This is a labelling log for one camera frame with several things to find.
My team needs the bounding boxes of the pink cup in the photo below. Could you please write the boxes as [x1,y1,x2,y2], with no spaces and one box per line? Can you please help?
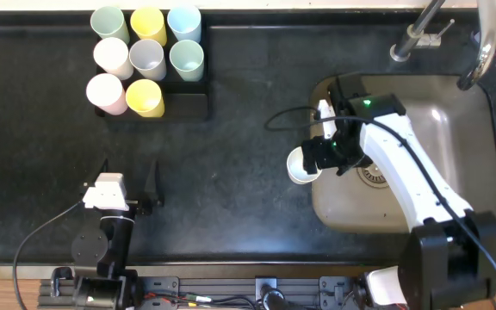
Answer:
[85,72,129,116]

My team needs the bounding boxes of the black tray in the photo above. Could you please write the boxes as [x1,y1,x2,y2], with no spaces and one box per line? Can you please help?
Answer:
[94,8,211,123]

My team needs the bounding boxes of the mounting rail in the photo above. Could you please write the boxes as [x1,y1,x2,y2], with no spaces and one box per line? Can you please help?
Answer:
[36,275,408,310]

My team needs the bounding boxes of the blue cup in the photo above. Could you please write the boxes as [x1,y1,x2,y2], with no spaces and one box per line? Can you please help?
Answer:
[166,4,203,44]

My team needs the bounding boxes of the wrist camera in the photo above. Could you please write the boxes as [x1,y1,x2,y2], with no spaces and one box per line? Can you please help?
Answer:
[82,172,130,212]
[316,99,338,140]

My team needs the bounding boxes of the green cup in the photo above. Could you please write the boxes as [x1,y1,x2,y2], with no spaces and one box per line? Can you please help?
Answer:
[90,5,131,46]
[169,39,206,83]

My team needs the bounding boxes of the black cable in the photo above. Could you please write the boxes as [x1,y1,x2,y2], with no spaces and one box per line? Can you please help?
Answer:
[263,105,496,310]
[11,201,86,310]

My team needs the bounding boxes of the grey cup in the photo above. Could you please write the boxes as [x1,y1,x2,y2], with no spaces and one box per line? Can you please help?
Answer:
[128,39,168,82]

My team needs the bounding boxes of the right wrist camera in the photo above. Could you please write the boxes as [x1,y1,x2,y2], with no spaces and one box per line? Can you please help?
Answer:
[316,99,338,140]

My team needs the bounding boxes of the steel tap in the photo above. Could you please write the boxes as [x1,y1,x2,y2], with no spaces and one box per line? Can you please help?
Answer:
[388,0,496,91]

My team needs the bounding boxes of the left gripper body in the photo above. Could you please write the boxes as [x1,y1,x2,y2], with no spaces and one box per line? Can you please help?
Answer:
[127,198,152,216]

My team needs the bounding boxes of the white cup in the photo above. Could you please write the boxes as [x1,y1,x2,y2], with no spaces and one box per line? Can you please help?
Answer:
[93,37,135,82]
[286,146,323,185]

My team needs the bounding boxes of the steel sink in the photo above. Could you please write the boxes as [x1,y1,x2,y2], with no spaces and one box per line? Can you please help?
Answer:
[309,73,496,236]

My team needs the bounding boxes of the yellow cup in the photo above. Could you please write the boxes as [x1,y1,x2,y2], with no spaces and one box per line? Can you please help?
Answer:
[125,78,166,119]
[129,6,168,47]

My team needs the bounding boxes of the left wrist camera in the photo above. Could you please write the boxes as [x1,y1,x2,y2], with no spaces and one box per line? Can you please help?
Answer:
[82,172,130,212]

